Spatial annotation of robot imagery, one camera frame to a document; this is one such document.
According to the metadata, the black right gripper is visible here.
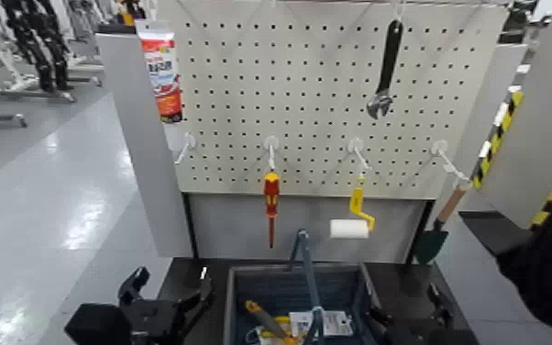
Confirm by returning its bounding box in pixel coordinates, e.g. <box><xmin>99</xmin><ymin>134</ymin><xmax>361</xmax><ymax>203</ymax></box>
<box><xmin>364</xmin><ymin>282</ymin><xmax>480</xmax><ymax>345</ymax></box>

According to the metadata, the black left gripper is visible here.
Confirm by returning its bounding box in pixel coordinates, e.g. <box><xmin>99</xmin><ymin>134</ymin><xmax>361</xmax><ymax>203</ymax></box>
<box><xmin>117</xmin><ymin>265</ymin><xmax>215</xmax><ymax>345</ymax></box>

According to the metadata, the blue grey plastic crate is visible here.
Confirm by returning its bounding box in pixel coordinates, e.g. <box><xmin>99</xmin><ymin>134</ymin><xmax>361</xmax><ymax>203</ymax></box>
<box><xmin>222</xmin><ymin>262</ymin><xmax>384</xmax><ymax>345</ymax></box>

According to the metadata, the white labelled package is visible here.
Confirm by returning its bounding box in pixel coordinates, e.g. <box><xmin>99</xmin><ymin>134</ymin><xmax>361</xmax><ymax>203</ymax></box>
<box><xmin>288</xmin><ymin>309</ymin><xmax>356</xmax><ymax>339</ymax></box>

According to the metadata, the grey partition panel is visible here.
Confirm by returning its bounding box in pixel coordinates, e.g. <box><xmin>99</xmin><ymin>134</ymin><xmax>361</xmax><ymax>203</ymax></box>
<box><xmin>94</xmin><ymin>31</ymin><xmax>194</xmax><ymax>260</ymax></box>

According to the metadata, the grey panel below pegboard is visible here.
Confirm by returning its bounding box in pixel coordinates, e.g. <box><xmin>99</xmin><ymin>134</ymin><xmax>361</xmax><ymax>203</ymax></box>
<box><xmin>185</xmin><ymin>191</ymin><xmax>427</xmax><ymax>265</ymax></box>

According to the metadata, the red yellow screwdriver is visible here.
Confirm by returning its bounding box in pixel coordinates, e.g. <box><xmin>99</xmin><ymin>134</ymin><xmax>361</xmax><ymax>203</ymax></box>
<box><xmin>262</xmin><ymin>171</ymin><xmax>282</xmax><ymax>250</ymax></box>

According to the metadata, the white pegboard hook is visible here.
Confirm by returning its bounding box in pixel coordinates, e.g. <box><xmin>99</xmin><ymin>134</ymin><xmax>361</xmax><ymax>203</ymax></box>
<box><xmin>430</xmin><ymin>139</ymin><xmax>472</xmax><ymax>186</ymax></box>
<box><xmin>263</xmin><ymin>135</ymin><xmax>282</xmax><ymax>173</ymax></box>
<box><xmin>347</xmin><ymin>137</ymin><xmax>371</xmax><ymax>177</ymax></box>
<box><xmin>174</xmin><ymin>132</ymin><xmax>197</xmax><ymax>166</ymax></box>

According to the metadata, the narrow panel with hazard tape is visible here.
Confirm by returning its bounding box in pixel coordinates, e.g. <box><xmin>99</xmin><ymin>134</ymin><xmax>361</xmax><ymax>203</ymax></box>
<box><xmin>441</xmin><ymin>43</ymin><xmax>530</xmax><ymax>213</ymax></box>

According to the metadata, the red white sealant tube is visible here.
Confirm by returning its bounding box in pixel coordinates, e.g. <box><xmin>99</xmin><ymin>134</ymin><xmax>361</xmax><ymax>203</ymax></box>
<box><xmin>136</xmin><ymin>19</ymin><xmax>184</xmax><ymax>125</ymax></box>

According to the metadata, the grey panel with hazard tape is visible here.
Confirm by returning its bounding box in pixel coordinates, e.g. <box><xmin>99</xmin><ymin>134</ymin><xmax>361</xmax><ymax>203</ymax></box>
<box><xmin>477</xmin><ymin>0</ymin><xmax>552</xmax><ymax>230</ymax></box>

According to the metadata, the white perforated pegboard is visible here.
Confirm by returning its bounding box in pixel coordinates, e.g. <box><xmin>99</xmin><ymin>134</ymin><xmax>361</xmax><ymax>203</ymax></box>
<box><xmin>157</xmin><ymin>0</ymin><xmax>512</xmax><ymax>201</ymax></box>

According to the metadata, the black humanoid robot on stand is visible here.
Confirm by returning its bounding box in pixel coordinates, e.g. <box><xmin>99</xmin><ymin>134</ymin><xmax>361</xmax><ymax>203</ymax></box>
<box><xmin>0</xmin><ymin>0</ymin><xmax>74</xmax><ymax>94</ymax></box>

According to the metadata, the white wheeled stand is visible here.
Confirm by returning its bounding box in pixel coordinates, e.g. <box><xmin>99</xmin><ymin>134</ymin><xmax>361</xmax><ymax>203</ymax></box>
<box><xmin>0</xmin><ymin>0</ymin><xmax>79</xmax><ymax>105</ymax></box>

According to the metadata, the wooden handled dark trowel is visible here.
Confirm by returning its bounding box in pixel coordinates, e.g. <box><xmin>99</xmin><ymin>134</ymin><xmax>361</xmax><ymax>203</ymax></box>
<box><xmin>412</xmin><ymin>180</ymin><xmax>474</xmax><ymax>266</ymax></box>

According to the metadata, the orange handled tool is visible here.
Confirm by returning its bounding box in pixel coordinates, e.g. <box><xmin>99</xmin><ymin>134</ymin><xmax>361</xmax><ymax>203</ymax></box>
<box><xmin>244</xmin><ymin>299</ymin><xmax>303</xmax><ymax>345</ymax></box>

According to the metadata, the yellow handled white paint roller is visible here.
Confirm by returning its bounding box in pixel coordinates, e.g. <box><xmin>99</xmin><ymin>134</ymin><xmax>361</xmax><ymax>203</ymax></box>
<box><xmin>329</xmin><ymin>174</ymin><xmax>377</xmax><ymax>240</ymax></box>

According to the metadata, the black handled adjustable wrench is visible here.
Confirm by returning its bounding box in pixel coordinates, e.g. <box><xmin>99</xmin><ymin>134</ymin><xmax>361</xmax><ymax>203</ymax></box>
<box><xmin>365</xmin><ymin>17</ymin><xmax>405</xmax><ymax>121</ymax></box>

